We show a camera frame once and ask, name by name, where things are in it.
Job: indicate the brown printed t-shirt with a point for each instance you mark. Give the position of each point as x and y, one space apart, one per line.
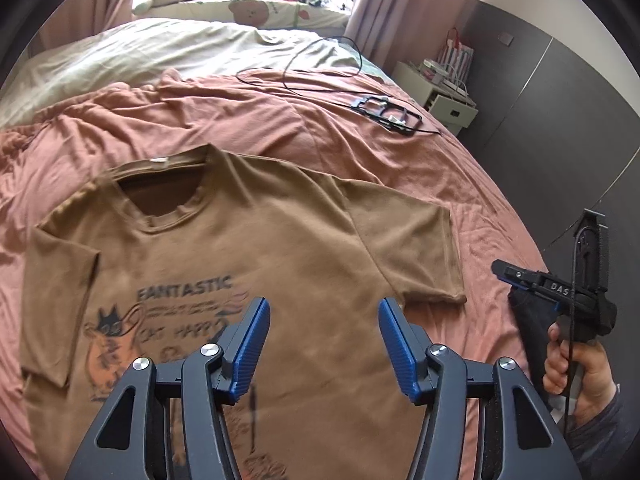
157 258

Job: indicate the rust orange bed blanket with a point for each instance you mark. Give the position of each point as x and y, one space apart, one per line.
71 143

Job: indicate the bear print pillow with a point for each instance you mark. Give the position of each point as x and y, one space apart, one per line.
265 14

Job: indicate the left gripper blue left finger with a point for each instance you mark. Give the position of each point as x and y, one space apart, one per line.
242 344

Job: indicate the right pink curtain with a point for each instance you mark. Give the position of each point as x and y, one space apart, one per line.
390 31

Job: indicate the white rack on cabinet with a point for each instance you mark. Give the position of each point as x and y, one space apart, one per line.
452 65

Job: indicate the beige bed sheet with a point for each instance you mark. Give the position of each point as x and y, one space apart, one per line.
137 53

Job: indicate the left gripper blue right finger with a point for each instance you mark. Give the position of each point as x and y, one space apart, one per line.
406 345

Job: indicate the pink curtain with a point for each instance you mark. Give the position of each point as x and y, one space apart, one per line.
390 31
74 20

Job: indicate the person right hand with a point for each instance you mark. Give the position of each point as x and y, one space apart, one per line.
598 387

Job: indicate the folded black garment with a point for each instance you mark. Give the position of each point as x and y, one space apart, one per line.
533 316

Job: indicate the white bedside cabinet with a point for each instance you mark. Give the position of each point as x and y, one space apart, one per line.
451 109

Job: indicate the black frame on bed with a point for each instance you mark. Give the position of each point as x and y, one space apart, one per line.
392 116

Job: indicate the left pink curtain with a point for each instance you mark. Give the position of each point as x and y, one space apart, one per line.
74 20

